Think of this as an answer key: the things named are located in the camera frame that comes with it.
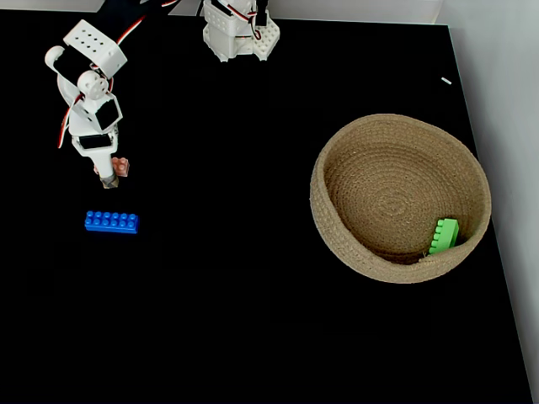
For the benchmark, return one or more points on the green lego block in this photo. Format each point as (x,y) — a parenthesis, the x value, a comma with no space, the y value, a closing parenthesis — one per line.
(445,236)

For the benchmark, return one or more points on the pink lego block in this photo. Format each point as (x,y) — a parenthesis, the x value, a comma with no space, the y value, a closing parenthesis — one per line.
(122,167)

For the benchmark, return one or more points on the small white scrap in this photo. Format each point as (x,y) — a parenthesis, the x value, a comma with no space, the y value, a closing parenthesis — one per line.
(446,81)

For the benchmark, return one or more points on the blue lego block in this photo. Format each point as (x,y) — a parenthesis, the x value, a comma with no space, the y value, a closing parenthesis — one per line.
(111,221)

